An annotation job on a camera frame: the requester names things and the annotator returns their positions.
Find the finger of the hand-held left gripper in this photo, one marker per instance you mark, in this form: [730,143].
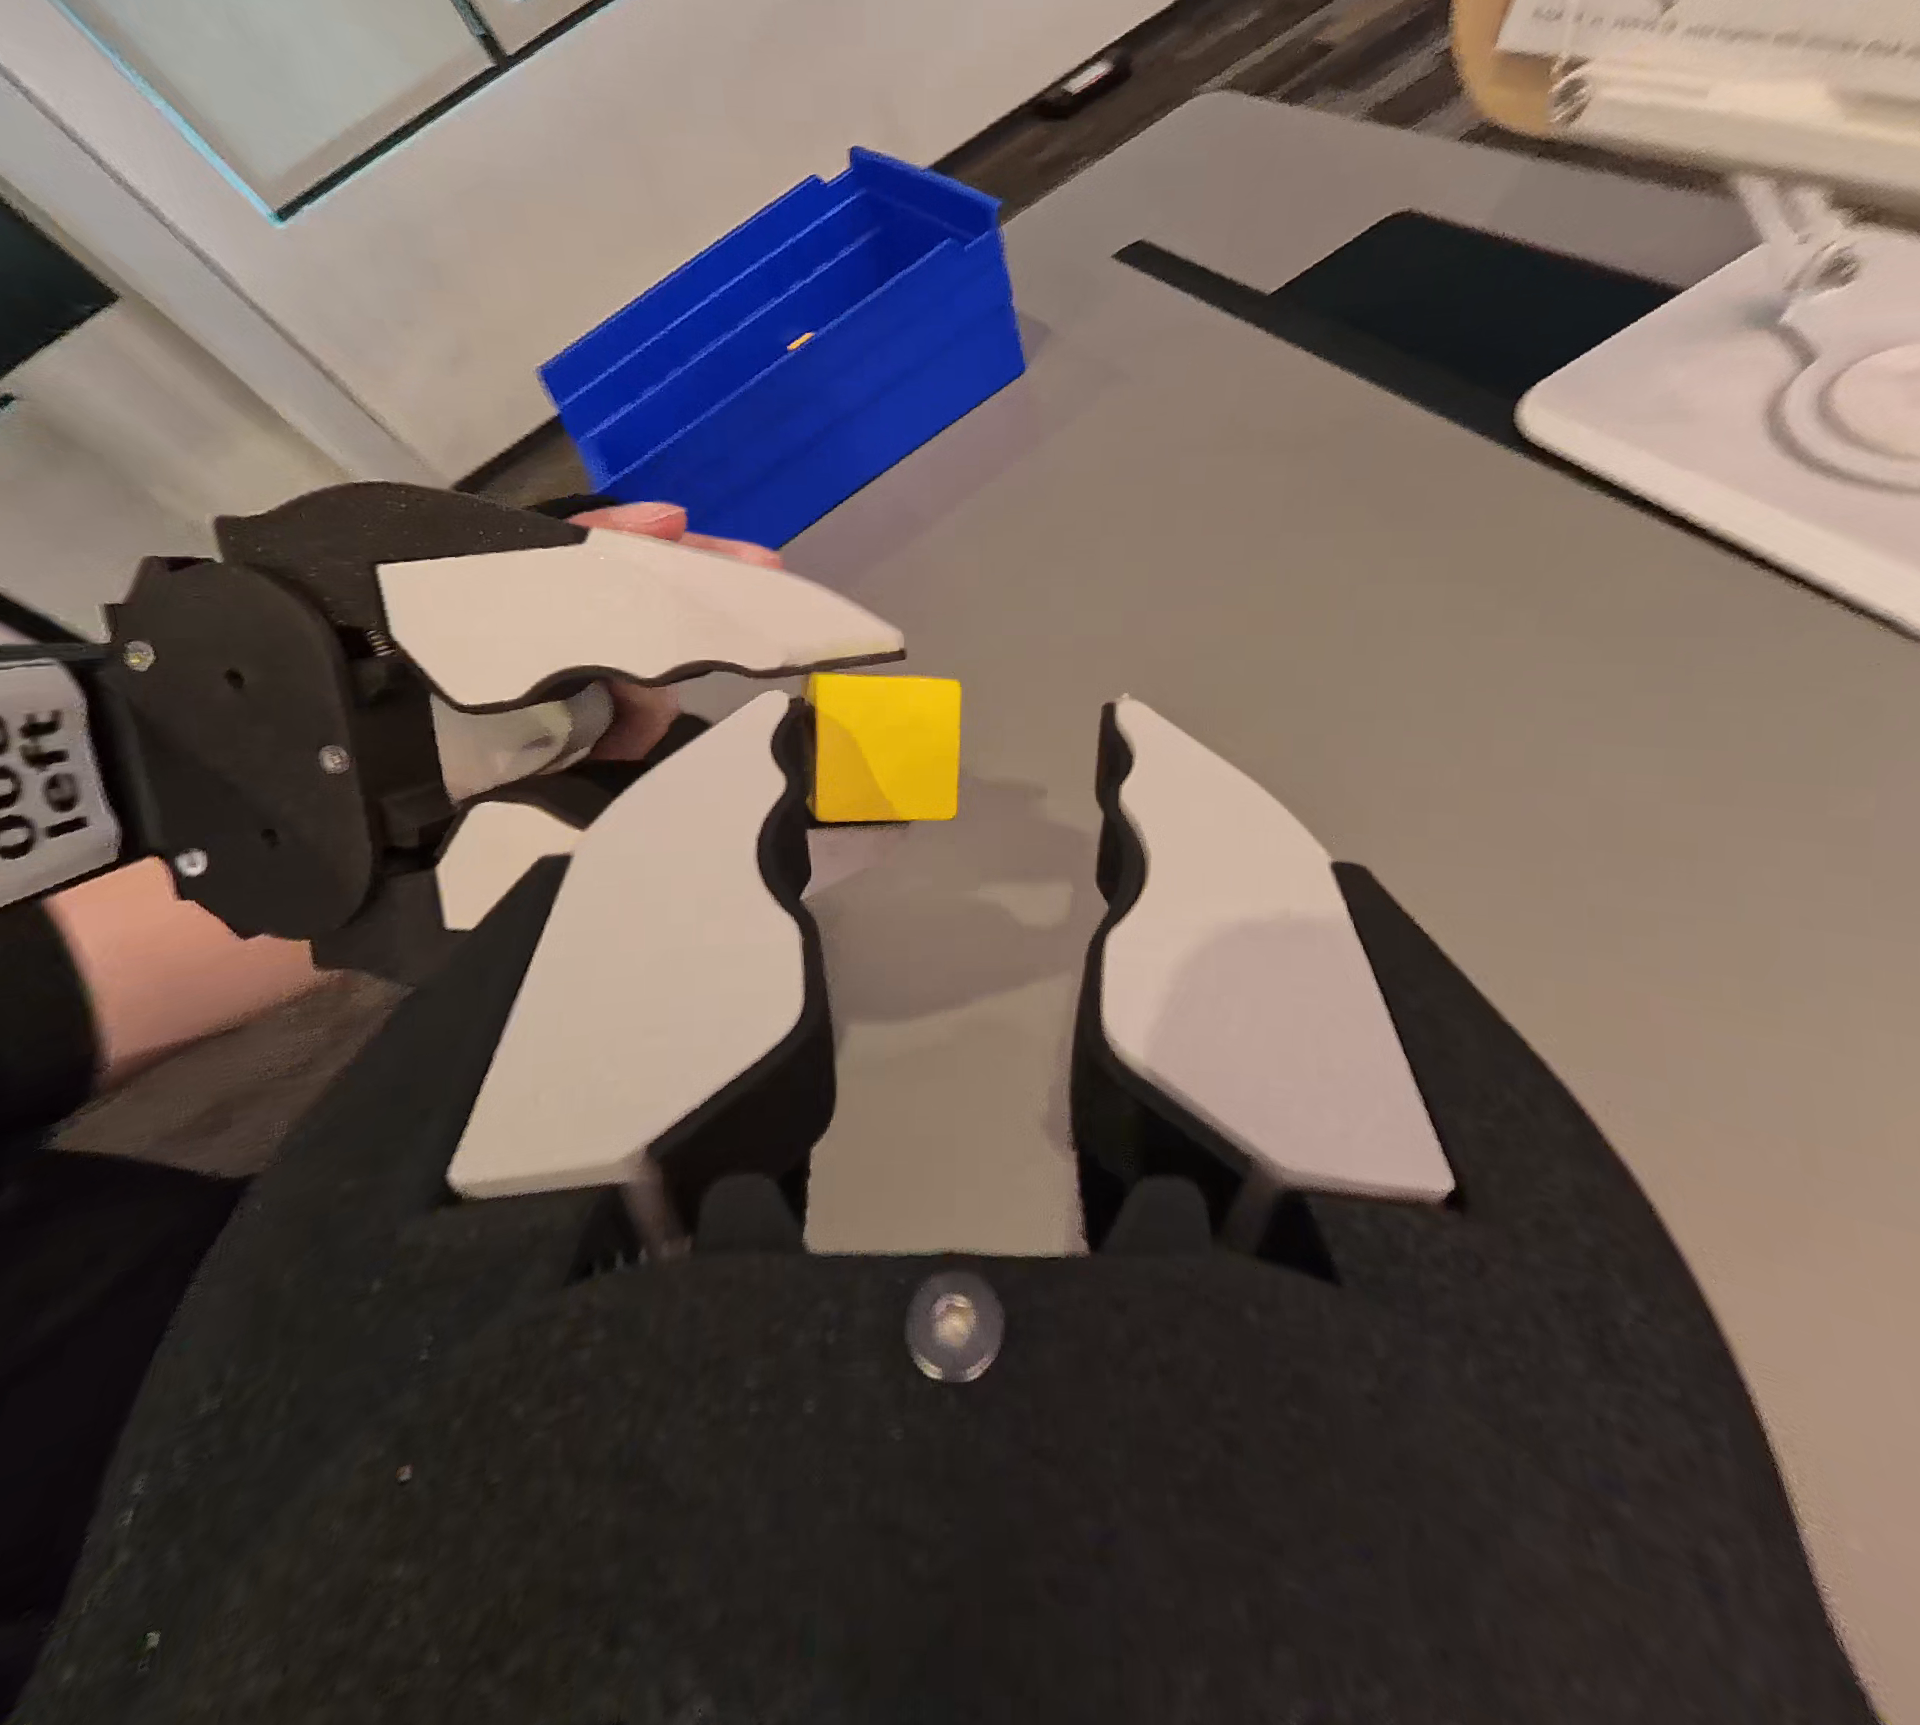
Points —
[494,856]
[600,607]

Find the black wall screen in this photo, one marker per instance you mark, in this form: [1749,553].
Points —
[39,285]

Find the blue plastic bin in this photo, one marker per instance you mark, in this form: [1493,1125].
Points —
[840,404]

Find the yellow wooden cube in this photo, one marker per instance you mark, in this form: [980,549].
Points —
[893,751]

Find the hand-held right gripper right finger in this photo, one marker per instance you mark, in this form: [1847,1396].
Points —
[1261,1022]

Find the person's left hand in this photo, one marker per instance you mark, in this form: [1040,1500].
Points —
[638,523]

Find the white partition panel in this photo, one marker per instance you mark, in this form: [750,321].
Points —
[750,104]

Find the small black floor device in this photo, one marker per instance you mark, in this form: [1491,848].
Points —
[1083,87]

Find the person's left forearm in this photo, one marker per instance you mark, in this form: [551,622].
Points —
[165,975]

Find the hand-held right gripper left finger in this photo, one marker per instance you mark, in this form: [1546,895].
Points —
[644,1006]

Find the black desk flap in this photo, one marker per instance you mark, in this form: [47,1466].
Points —
[1455,301]

